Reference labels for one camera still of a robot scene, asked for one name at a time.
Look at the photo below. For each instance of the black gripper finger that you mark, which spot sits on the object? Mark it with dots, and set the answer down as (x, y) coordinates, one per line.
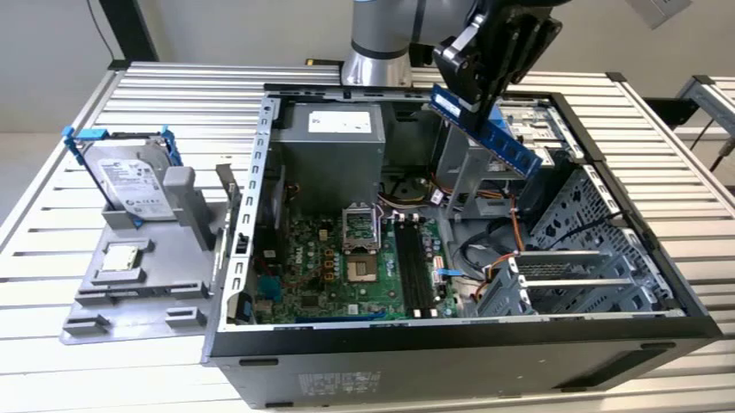
(534, 43)
(462, 64)

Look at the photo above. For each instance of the blue RAM stick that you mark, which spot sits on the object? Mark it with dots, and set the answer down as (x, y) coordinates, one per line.
(511, 148)

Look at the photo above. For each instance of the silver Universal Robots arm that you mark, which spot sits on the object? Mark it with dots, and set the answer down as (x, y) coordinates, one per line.
(379, 26)

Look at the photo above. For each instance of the black RAM slot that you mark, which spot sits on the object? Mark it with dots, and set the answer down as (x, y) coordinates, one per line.
(403, 266)
(420, 266)
(411, 266)
(428, 266)

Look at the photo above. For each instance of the grey metal drive cage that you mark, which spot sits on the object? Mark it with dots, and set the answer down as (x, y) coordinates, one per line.
(459, 172)

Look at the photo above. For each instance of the round internal speaker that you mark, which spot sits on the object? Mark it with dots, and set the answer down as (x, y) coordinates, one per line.
(410, 190)

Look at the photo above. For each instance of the grey power supply unit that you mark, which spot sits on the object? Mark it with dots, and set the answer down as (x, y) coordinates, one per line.
(327, 172)

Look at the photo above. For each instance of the CPU socket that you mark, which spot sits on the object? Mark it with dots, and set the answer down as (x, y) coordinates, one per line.
(363, 269)

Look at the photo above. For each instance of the grey metal disk bay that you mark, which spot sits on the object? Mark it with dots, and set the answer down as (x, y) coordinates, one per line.
(574, 281)

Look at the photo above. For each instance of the green motherboard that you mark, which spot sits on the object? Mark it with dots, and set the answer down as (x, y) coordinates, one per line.
(367, 297)

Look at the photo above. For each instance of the blue expansion slot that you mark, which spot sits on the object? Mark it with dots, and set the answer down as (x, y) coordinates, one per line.
(339, 319)

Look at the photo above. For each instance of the hard disk blue carrier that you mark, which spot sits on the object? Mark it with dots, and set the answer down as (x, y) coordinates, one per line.
(126, 180)

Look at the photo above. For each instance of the grey parts rack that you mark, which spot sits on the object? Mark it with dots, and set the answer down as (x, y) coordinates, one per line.
(160, 258)

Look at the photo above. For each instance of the black open PC case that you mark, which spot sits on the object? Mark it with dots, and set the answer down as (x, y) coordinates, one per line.
(402, 370)

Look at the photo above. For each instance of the silver CPU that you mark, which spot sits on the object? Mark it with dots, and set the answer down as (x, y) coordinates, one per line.
(119, 259)

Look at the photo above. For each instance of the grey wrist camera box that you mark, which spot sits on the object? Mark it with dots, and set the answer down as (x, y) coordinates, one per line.
(661, 10)

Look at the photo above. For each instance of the black table joining bracket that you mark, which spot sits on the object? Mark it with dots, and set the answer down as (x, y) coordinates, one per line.
(669, 111)

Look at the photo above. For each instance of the aluminium frame side table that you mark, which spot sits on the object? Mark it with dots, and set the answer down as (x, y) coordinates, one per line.
(713, 92)

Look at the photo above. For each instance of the graphics card with bracket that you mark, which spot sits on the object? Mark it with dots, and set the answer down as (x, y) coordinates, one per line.
(228, 180)

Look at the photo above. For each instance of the black upright post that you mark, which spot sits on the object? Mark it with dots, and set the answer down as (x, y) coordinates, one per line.
(135, 30)

